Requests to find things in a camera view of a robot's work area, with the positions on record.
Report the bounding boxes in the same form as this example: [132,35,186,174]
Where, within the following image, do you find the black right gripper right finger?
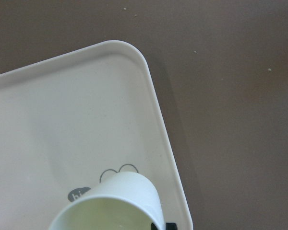
[166,222,177,230]

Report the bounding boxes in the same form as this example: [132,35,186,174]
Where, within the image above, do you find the beige rabbit tray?
[0,40,193,230]

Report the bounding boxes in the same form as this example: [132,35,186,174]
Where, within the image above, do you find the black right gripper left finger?
[151,223,158,230]

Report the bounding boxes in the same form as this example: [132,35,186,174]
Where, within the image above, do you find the cream yellow cup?
[49,172,166,230]

